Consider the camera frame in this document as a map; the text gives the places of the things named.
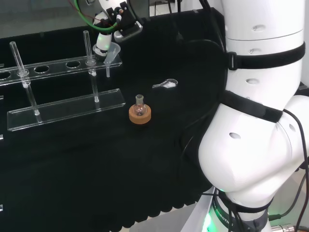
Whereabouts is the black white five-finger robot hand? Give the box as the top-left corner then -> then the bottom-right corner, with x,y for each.
92,11 -> 114,63

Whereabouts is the translucent plastic funnel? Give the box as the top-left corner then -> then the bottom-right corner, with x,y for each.
103,42 -> 121,78

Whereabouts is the black bench cloth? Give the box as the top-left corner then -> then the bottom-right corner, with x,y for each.
0,7 -> 227,229

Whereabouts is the small glass round-bottom flask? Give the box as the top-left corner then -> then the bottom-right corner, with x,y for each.
134,94 -> 148,116

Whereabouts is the black cable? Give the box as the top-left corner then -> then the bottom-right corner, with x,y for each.
199,0 -> 227,53
267,108 -> 309,232

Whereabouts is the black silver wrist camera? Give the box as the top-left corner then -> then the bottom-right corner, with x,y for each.
106,1 -> 144,43

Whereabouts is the green cable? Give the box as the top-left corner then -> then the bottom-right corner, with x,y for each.
73,0 -> 120,32

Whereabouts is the clear acrylic funnel stand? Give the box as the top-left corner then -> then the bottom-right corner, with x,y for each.
0,30 -> 126,132

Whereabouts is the brown cork ring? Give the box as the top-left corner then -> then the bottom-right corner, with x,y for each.
128,103 -> 152,126

